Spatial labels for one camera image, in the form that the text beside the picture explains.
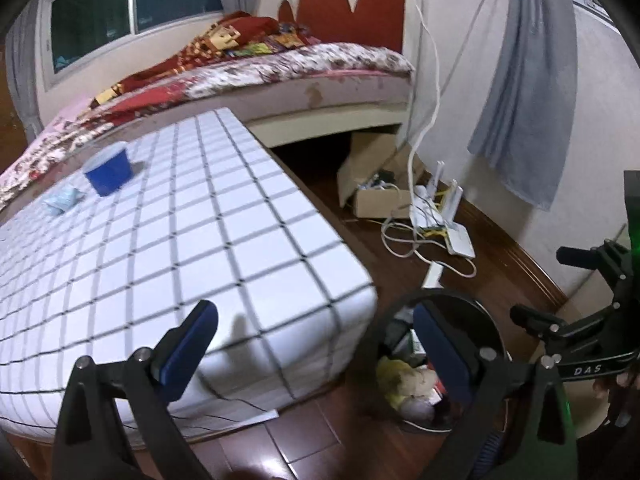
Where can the person's right hand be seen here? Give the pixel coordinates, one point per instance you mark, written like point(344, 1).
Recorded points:
point(625, 390)

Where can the white crumpled tissue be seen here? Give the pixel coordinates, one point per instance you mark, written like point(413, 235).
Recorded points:
point(417, 406)

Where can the window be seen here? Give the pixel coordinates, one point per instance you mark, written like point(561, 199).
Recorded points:
point(100, 15)

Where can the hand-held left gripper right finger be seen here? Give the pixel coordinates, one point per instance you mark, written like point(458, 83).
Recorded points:
point(442, 357)

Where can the bed with floral bedding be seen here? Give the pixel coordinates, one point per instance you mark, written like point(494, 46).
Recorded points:
point(300, 62)

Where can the large grey curtain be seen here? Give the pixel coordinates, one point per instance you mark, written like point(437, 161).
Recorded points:
point(525, 85)

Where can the white router with antennas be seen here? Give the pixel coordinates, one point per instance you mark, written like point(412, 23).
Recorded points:
point(419, 212)
point(462, 242)

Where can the cardboard box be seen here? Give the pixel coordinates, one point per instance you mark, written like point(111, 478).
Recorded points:
point(357, 160)

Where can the crumpled light blue cloth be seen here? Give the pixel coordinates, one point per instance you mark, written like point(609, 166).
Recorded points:
point(62, 199)

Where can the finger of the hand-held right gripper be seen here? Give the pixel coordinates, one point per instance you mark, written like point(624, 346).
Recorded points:
point(580, 256)
point(537, 319)

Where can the blue paper cup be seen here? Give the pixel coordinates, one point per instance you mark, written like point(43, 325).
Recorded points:
point(110, 175)

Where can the yellow plastic wrapper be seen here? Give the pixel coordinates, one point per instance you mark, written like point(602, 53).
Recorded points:
point(395, 371)

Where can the white power adapter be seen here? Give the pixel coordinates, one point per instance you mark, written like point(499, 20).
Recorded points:
point(432, 275)

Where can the white grid-pattern table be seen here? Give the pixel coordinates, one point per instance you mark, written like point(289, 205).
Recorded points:
point(200, 240)

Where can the black round trash bin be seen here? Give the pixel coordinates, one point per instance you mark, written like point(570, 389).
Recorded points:
point(370, 355)

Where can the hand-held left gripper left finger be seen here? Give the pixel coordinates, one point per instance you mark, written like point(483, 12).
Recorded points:
point(187, 355)

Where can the red patterned quilt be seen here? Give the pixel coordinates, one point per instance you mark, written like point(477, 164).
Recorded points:
point(210, 45)

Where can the bed with red headboard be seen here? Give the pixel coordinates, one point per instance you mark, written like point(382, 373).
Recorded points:
point(350, 15)

